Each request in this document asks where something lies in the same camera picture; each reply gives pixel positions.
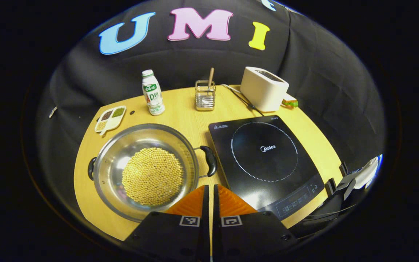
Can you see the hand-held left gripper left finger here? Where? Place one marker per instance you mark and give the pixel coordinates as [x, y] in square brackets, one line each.
[205, 207]

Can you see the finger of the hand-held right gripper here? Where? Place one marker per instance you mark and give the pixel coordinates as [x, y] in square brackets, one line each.
[344, 170]
[330, 187]

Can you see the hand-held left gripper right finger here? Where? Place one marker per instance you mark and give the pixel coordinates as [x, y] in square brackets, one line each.
[215, 207]

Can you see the black induction cooktop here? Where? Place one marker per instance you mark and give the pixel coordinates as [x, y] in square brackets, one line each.
[264, 163]

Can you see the stainless steel pot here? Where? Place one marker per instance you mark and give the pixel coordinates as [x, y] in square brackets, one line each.
[115, 160]

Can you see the heap of yellow soybeans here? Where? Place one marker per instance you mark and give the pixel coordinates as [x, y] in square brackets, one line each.
[153, 176]

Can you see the sandwich with lettuce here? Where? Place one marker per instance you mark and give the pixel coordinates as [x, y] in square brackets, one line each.
[290, 103]

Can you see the white toaster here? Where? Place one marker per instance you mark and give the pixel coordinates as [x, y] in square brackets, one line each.
[264, 92]

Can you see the white drink bottle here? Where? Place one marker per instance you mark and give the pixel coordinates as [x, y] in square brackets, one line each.
[153, 96]

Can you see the sectioned dish of beans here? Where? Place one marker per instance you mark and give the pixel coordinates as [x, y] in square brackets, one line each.
[109, 119]

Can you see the silver metal clip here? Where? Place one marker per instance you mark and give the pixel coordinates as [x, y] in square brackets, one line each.
[52, 112]

